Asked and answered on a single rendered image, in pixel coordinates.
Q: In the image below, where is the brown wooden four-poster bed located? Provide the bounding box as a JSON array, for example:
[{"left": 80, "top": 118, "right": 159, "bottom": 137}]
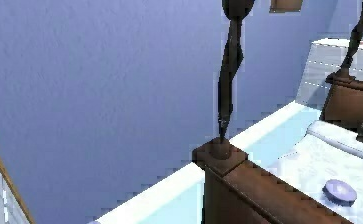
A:
[{"left": 191, "top": 0, "right": 363, "bottom": 224}]

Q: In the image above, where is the white chest of drawers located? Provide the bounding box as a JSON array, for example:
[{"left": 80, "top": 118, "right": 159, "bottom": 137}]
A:
[{"left": 295, "top": 37, "right": 363, "bottom": 111}]

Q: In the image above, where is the white pillow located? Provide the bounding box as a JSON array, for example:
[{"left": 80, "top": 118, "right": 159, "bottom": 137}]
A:
[{"left": 305, "top": 120, "right": 363, "bottom": 163}]

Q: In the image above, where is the small purple round dish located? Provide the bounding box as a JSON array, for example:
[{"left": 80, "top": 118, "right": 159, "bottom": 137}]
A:
[{"left": 322, "top": 179, "right": 358, "bottom": 203}]

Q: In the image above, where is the brown framed wall picture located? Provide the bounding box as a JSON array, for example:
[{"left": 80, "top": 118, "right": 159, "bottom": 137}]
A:
[{"left": 269, "top": 0, "right": 304, "bottom": 14}]

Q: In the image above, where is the white door with wooden frame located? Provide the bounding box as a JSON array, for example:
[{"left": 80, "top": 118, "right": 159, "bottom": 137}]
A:
[{"left": 0, "top": 139, "right": 37, "bottom": 224}]

